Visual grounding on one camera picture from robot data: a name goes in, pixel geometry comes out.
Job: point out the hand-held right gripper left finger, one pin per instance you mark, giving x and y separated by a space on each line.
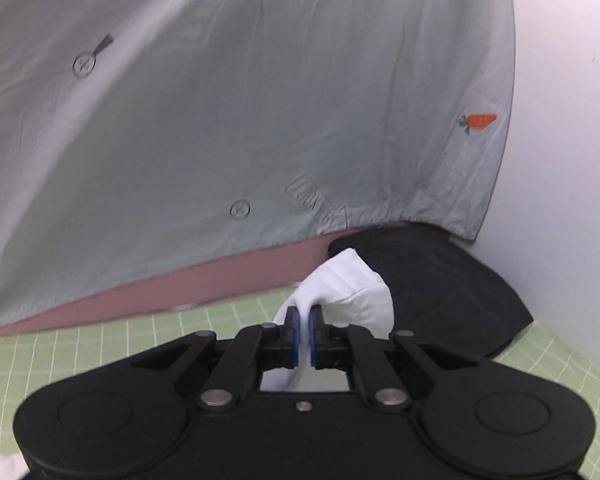
292 334

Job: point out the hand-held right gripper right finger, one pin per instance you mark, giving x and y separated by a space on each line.
314 336

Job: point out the white shirt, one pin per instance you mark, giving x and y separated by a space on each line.
350 290

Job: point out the black garment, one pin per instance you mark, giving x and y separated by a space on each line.
430 285

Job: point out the green grid mat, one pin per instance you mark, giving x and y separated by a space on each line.
80 347

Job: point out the grey carrot print sheet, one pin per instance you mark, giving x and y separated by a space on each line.
230 110

